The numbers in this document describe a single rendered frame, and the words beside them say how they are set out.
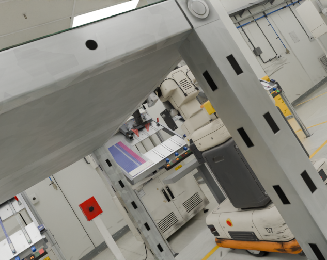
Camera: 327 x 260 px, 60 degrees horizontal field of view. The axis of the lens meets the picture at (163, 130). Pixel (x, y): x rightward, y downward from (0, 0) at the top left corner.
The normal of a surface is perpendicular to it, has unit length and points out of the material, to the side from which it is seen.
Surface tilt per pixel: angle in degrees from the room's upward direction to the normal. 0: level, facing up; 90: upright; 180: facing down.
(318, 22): 90
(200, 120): 82
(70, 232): 90
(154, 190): 90
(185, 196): 90
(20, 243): 47
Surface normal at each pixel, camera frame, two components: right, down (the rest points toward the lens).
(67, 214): 0.39, -0.27
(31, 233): -0.07, -0.78
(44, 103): 0.52, 0.85
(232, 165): -0.73, 0.44
